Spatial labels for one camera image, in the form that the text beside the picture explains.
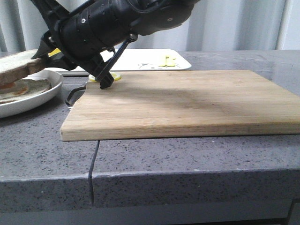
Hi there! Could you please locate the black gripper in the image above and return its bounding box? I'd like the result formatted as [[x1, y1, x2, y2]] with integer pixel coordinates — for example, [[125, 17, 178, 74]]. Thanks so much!
[[31, 0, 138, 89]]

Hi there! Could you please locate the toasted bread slice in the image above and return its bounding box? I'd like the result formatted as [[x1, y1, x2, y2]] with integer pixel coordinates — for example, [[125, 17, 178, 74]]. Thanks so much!
[[0, 49, 48, 86]]

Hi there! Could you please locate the white round plate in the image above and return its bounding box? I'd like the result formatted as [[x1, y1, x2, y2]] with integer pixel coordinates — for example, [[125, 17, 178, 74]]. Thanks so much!
[[0, 70, 63, 118]]

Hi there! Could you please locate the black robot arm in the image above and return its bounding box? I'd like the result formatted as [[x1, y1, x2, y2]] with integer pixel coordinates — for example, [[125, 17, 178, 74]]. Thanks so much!
[[33, 0, 195, 89]]

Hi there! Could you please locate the bottom bread slice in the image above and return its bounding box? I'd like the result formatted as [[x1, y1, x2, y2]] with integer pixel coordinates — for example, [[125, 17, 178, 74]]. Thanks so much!
[[0, 79, 52, 104]]

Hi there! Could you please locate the white rectangular tray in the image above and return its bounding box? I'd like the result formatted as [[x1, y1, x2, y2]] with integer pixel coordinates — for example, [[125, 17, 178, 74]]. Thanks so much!
[[50, 48, 192, 76]]

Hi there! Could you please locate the yellow lemon slice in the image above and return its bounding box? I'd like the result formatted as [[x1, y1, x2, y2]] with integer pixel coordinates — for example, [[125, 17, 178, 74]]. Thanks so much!
[[88, 72, 121, 82]]

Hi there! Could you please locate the fried egg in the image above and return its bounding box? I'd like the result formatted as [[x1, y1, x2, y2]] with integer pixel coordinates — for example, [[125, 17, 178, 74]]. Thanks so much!
[[0, 80, 29, 99]]

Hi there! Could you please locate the left yellow-green small utensil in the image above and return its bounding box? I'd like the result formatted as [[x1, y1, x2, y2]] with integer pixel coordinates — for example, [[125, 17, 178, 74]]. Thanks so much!
[[157, 55, 166, 67]]

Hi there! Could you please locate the yellow-green small utensil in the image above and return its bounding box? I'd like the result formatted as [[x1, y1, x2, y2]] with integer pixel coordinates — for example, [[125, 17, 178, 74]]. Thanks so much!
[[165, 55, 176, 68], [157, 55, 166, 67]]

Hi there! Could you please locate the right yellow-green small utensil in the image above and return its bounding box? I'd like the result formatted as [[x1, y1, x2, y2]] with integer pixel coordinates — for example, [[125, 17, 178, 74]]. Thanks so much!
[[165, 55, 176, 68]]

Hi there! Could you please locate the wooden cutting board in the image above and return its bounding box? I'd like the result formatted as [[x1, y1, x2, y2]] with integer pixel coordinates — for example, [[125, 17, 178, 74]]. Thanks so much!
[[60, 70, 300, 142]]

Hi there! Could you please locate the grey curtain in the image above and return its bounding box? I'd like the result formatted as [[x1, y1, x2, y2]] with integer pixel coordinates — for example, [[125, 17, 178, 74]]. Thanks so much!
[[0, 0, 300, 52]]

